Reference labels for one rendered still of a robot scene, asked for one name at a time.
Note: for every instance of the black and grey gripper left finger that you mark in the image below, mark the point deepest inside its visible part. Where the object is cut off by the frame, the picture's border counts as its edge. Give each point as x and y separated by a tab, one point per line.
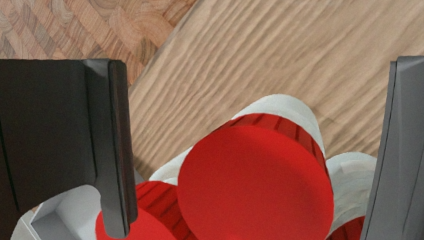
65	123

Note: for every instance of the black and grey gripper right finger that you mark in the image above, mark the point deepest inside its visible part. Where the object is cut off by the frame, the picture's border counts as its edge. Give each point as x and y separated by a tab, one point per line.
396	204

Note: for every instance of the white bottle with red cap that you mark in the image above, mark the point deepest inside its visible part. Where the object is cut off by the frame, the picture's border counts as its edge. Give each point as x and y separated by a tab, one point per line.
259	176
159	214
351	175

